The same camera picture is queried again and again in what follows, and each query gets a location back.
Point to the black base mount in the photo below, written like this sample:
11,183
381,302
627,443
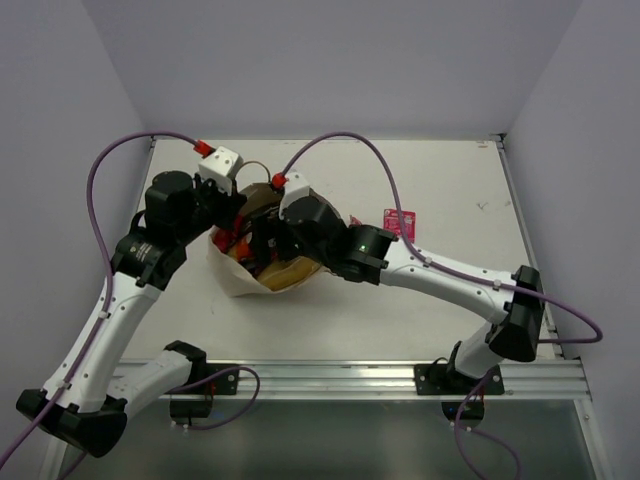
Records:
194,404
435,378

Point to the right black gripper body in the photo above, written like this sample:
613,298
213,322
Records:
283,229

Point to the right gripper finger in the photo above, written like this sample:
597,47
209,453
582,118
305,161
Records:
287,248
263,234

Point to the aluminium mounting rail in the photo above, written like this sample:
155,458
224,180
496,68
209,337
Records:
395,381

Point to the brown paper bag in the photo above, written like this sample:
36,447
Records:
235,278

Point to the yellow chips bag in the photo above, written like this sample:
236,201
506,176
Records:
281,275

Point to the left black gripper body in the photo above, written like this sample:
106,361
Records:
226,206

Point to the orange snack packet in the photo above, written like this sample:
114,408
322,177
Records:
242,250

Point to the red pink candy packet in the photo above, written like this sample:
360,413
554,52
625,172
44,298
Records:
394,221

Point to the dark brown snack bag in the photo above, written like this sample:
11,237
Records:
258,212

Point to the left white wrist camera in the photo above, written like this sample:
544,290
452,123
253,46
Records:
223,164

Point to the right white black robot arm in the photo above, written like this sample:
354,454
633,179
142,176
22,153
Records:
509,303

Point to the red R snack packet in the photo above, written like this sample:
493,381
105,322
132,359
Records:
223,239

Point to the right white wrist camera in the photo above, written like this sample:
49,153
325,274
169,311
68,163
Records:
290,186

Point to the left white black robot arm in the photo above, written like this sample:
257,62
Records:
81,404

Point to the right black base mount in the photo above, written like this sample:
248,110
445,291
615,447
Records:
435,378

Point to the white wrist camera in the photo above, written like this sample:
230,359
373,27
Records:
223,164
290,186

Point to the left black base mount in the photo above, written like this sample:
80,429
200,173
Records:
194,404

